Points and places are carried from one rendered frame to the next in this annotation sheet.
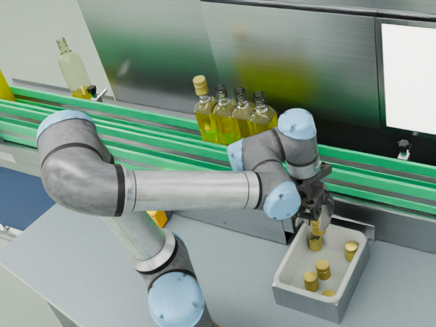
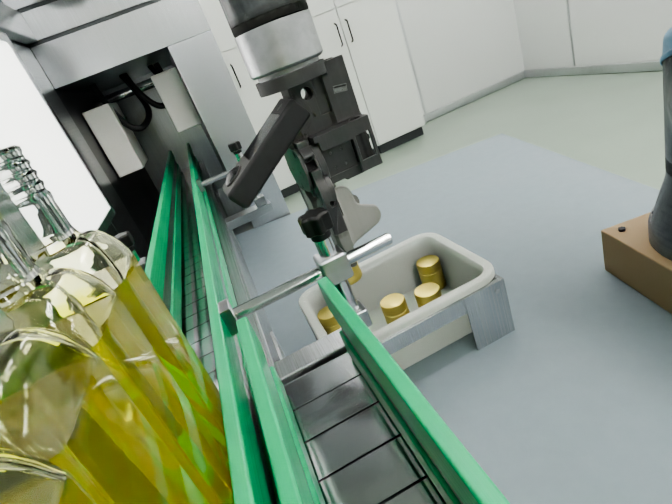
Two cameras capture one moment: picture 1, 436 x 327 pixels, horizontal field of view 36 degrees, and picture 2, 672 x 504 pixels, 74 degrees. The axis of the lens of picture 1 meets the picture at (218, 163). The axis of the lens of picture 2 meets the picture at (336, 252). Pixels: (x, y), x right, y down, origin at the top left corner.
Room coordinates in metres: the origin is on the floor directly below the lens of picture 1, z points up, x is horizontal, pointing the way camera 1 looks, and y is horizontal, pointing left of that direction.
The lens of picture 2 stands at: (1.45, 0.11, 1.14)
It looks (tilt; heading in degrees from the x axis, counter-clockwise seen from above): 25 degrees down; 221
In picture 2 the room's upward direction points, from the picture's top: 22 degrees counter-clockwise
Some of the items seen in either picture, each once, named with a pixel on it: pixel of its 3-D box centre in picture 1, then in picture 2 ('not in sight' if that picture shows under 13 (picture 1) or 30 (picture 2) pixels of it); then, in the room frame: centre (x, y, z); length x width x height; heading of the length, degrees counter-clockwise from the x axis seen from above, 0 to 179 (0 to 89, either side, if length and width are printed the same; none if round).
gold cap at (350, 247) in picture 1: (351, 251); (333, 323); (1.07, -0.27, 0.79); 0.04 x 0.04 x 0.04
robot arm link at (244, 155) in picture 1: (257, 157); not in sight; (1.05, -0.08, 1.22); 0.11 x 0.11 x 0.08; 6
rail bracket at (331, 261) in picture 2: not in sight; (312, 284); (1.19, -0.15, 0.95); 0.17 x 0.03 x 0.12; 141
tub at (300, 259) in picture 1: (322, 268); (397, 309); (1.04, -0.18, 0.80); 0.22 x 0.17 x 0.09; 141
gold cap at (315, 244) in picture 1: (314, 241); not in sight; (1.14, -0.19, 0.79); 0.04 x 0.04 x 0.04
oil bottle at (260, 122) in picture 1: (267, 139); (153, 392); (1.36, -0.15, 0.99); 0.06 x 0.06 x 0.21; 51
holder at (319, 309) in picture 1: (326, 262); (381, 324); (1.06, -0.20, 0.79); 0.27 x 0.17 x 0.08; 141
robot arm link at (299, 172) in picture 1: (304, 163); (280, 50); (1.07, -0.18, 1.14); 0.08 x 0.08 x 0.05
